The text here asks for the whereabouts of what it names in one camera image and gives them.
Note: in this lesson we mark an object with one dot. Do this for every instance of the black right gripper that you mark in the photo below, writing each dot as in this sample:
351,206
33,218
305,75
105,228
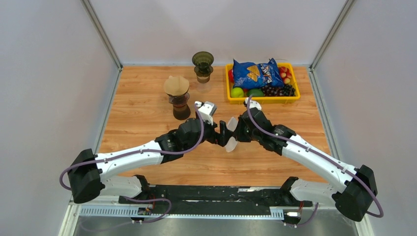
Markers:
240,137

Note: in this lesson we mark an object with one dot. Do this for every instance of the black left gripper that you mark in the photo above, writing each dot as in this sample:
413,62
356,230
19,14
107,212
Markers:
222,138

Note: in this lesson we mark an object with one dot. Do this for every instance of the white paper sheet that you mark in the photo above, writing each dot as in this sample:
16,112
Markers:
231,126

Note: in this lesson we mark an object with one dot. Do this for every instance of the brown paper coffee filter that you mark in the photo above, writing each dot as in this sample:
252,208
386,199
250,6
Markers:
176,86

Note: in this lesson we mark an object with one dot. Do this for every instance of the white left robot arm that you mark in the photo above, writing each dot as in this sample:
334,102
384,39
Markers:
92,175

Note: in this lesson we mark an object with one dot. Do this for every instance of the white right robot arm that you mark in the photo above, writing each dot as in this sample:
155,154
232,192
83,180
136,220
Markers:
350,189

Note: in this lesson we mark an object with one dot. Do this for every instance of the red-black coffee carafe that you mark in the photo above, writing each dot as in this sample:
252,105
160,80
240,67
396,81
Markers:
181,110

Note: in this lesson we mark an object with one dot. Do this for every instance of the yellow plastic bin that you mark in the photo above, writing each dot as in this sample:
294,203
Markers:
265,99

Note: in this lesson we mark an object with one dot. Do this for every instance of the yellow-green lime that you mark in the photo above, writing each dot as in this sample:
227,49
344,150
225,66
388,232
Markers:
237,92

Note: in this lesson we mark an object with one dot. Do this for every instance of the dark green lime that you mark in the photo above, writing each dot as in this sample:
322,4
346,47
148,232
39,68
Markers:
256,92

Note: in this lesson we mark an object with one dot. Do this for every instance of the clear glass with brown sleeve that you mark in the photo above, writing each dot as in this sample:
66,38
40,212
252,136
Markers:
203,85

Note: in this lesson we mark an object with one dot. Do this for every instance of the red fruit in bin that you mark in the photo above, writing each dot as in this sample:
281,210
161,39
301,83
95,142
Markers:
231,76

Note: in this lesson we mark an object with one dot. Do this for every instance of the blue chips bag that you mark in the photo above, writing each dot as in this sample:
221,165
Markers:
250,75

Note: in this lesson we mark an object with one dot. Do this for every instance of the dark purple grape bunch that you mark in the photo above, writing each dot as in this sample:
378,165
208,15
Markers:
285,91

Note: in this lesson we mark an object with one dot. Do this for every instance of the red-yellow small fruits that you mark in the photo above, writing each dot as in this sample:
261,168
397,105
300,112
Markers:
285,74

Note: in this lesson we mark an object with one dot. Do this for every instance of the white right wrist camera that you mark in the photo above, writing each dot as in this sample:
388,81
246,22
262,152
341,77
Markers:
249,104

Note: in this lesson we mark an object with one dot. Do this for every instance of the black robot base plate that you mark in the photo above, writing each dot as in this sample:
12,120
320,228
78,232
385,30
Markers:
220,200

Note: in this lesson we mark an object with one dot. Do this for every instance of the aluminium frame rail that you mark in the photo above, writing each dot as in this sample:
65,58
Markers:
111,215

